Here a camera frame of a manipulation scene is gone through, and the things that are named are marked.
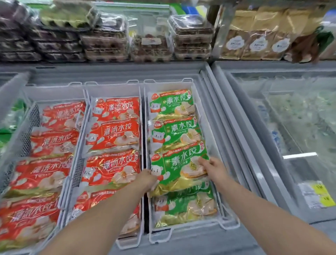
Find clear sleeve with yellow tags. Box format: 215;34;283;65
298;180;336;209

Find red dumpling packets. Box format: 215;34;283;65
0;96;142;253

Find clear box of green cakes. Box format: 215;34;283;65
39;1;99;29

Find grey freezer with green front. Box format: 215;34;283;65
0;61;263;255

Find grey freezer with loose dumplings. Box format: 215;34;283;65
211;60;336;225

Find freezer sliding glass lid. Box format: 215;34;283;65
0;71;31;158

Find tan snack bag white label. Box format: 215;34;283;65
220;10;254;60
241;8;287;60
265;9;297;60

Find stack of dark tray packs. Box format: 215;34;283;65
0;0;87;63

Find green dumpling packet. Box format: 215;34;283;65
149;142;210;198
147;89;196;120
148;116;203;152

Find person's left forearm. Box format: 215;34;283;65
39;184;150;255

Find tan bread bag green band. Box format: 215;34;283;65
315;15;336;60

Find clear frozen bags blue print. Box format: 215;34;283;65
256;102;292;156

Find person's left hand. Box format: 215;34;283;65
132;169;159;196

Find white plastic freezer basket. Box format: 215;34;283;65
143;78;241;243
63;80;147;250
0;82;91;255

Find stacks of clear pastry boxes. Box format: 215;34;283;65
78;13;215;63

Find person's right hand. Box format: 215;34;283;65
198;156;231;186

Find person's right forearm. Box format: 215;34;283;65
212;174;336;255

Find grey metal shelf rack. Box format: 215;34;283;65
0;0;336;63

